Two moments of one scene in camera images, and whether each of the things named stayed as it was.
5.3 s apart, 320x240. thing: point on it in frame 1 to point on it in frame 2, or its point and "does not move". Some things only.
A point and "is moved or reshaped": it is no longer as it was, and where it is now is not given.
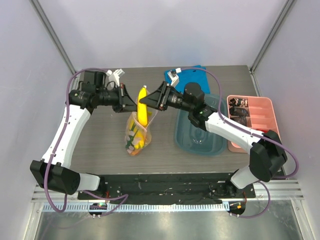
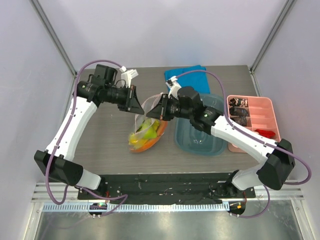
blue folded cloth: x=197 y=74 does not move
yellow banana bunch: x=138 y=128 to x=135 y=141
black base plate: x=168 y=188 does not move
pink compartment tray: x=262 y=117 does not move
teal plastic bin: x=191 y=139 does not move
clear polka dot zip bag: x=138 y=134 is moved or reshaped
